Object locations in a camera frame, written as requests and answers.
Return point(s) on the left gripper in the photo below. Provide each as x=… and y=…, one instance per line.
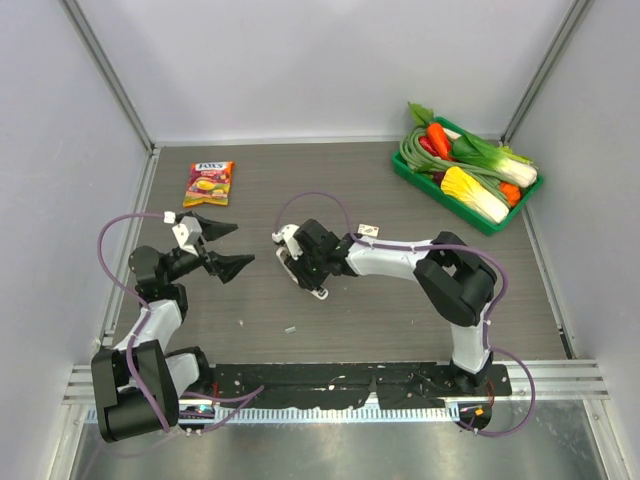
x=222, y=266

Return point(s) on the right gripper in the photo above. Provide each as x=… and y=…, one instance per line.
x=307, y=280

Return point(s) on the white stapler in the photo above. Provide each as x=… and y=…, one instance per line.
x=306, y=277

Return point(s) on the white staple box sleeve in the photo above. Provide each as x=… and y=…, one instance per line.
x=368, y=230

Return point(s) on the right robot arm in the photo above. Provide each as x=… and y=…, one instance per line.
x=457, y=282

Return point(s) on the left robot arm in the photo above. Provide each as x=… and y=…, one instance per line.
x=138, y=383

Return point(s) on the candy bag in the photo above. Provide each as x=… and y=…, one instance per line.
x=209, y=184

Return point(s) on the green long beans bundle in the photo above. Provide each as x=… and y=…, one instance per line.
x=421, y=161

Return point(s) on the purple onion toy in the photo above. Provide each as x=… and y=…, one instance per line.
x=437, y=177

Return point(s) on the red pepper toy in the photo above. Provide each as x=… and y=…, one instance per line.
x=427, y=145

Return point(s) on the napa cabbage toy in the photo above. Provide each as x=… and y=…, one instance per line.
x=464, y=188

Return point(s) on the orange carrot toy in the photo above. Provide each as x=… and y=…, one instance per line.
x=439, y=140

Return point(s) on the small orange tomato toy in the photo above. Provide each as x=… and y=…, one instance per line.
x=512, y=193

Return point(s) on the green plastic tray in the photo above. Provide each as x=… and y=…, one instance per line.
x=424, y=183

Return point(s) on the bok choy toy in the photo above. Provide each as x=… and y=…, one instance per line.
x=473, y=150

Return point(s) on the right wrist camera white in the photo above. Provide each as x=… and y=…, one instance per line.
x=287, y=245

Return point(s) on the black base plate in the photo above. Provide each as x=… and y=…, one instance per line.
x=340, y=386

